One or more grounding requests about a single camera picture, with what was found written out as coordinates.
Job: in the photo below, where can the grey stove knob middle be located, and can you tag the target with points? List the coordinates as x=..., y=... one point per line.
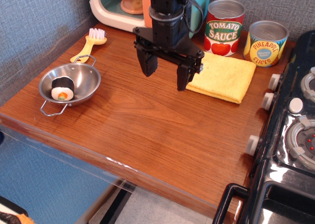
x=267, y=101

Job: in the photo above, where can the yellow dish brush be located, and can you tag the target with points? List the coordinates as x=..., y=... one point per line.
x=95, y=37

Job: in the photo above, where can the teal toy microwave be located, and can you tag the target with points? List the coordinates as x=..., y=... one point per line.
x=109, y=12

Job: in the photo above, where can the yellow towel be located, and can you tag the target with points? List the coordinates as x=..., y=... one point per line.
x=224, y=78

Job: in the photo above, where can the pineapple slices can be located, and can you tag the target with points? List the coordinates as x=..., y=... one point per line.
x=265, y=43

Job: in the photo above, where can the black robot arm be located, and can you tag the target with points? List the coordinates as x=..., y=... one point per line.
x=171, y=7

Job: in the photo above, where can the toy sushi roll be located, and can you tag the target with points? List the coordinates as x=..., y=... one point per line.
x=62, y=89

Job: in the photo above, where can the steel bowl with handles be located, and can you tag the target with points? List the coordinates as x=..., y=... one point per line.
x=85, y=77

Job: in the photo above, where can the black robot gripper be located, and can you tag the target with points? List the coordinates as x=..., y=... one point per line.
x=169, y=39

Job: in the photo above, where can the grey stove knob front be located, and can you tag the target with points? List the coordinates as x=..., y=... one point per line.
x=252, y=144

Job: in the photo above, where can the grey stove knob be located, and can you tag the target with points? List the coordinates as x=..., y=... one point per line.
x=252, y=144
x=267, y=101
x=274, y=80

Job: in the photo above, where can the orange black object corner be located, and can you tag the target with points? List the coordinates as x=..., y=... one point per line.
x=11, y=213

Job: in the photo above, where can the black toy stove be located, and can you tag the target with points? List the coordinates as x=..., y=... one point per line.
x=282, y=178

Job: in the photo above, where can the grey stove knob rear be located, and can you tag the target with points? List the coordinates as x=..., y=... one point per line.
x=274, y=80

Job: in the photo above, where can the orange toy plate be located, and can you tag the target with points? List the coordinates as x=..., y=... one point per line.
x=132, y=6

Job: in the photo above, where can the tomato sauce can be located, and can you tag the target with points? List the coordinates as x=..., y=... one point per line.
x=223, y=27

